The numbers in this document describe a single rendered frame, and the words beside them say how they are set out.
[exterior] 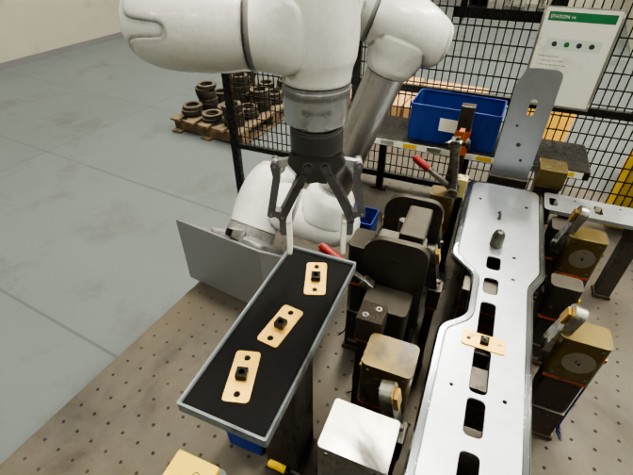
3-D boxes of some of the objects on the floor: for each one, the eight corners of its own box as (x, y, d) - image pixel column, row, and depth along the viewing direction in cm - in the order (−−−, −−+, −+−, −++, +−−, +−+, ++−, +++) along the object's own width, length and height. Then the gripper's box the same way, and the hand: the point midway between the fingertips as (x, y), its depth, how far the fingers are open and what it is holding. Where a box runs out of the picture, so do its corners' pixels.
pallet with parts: (169, 130, 403) (158, 85, 376) (247, 92, 485) (243, 53, 458) (237, 151, 370) (232, 102, 343) (309, 106, 452) (309, 64, 425)
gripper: (236, 133, 55) (252, 263, 69) (397, 133, 55) (380, 264, 69) (244, 111, 61) (257, 236, 75) (389, 111, 61) (375, 236, 75)
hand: (316, 237), depth 71 cm, fingers open, 8 cm apart
